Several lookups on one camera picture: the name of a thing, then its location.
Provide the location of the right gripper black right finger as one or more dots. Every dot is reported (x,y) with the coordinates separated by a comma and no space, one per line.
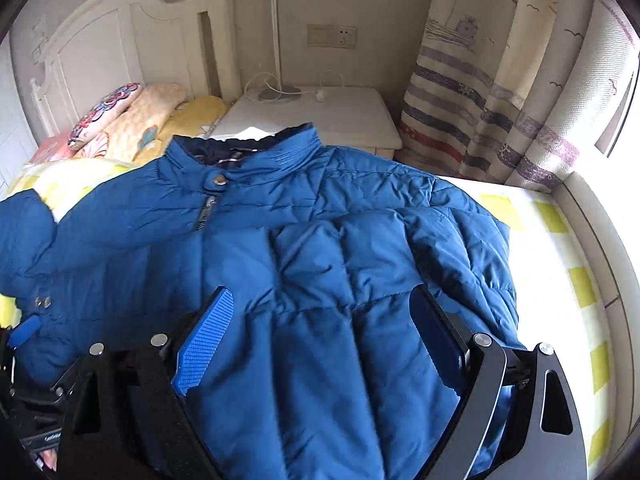
(541,438)

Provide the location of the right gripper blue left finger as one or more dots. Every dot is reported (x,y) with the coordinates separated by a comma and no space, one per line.
(127,414)

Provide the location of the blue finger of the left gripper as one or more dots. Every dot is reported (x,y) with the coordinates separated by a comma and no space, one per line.
(23,331)

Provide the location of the blue quilted puffer jacket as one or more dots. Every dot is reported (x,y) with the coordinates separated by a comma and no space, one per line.
(321,373)

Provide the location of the yellow white checked bed sheet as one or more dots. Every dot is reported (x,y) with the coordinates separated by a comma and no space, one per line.
(558,302)

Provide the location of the floral patterned pillow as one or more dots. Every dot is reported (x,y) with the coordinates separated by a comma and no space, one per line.
(102,114)

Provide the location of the beige yellow pillow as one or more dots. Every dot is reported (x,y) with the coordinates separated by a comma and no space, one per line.
(144,130)

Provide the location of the white bedside table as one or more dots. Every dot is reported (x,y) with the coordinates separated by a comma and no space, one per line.
(343,116)

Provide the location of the white wooden headboard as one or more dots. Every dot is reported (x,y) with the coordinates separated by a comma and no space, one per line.
(106,43)

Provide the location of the cream patterned curtain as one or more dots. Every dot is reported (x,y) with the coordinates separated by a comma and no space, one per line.
(514,91)

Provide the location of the beige wall socket plate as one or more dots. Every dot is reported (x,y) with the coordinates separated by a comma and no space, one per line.
(332,36)

